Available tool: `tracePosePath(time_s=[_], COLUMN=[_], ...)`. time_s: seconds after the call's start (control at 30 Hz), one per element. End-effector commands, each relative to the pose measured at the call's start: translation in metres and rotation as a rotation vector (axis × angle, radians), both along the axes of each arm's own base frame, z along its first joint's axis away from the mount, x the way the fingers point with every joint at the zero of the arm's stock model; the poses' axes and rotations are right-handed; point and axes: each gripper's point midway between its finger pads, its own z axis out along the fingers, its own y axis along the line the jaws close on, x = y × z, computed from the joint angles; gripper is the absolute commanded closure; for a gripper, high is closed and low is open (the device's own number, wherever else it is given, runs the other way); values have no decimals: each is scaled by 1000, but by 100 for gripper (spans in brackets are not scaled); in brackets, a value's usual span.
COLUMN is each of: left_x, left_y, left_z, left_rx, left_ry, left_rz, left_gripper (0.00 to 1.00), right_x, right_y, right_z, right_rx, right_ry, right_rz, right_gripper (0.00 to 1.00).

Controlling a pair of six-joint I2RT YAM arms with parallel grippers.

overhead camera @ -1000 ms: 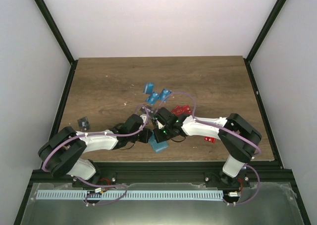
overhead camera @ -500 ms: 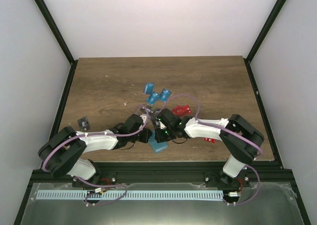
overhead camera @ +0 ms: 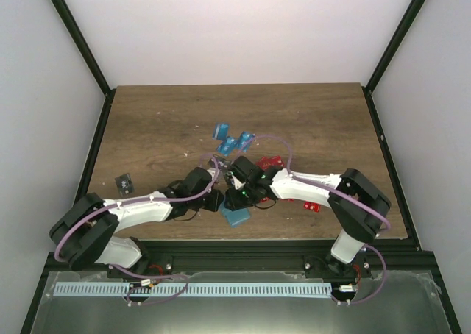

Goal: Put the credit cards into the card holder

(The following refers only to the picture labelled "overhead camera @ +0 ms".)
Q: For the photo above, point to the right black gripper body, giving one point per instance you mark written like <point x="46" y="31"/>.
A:
<point x="247" y="199"/>

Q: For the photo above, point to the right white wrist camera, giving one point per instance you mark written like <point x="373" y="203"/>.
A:
<point x="232" y="181"/>

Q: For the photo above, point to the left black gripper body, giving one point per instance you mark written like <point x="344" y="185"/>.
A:
<point x="208" y="205"/>

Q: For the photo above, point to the black aluminium front rail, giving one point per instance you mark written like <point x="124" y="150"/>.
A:
<point x="290" y="255"/>

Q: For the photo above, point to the blue card with stripe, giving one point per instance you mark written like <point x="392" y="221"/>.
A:
<point x="220" y="131"/>

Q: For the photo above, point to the right black frame post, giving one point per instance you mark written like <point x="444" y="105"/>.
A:
<point x="408" y="18"/>

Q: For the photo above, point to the red VIP card far right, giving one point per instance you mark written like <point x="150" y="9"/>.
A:
<point x="312" y="206"/>

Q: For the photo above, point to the light blue slotted cable duct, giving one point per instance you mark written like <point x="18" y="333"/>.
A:
<point x="102" y="289"/>

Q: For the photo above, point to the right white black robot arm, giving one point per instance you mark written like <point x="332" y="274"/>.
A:
<point x="359" y="206"/>

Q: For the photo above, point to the grey metal tray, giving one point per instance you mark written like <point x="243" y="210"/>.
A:
<point x="400" y="302"/>

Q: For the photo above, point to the left black frame post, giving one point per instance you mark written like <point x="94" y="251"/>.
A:
<point x="81" y="44"/>

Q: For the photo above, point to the teal leather card holder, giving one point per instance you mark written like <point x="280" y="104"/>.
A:
<point x="234" y="218"/>

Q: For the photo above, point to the black frame post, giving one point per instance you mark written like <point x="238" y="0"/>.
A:
<point x="81" y="44"/>
<point x="408" y="18"/>

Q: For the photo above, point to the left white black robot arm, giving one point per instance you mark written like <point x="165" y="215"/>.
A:
<point x="86" y="234"/>

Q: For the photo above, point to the black card beside blue pile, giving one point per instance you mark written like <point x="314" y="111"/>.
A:
<point x="222" y="162"/>

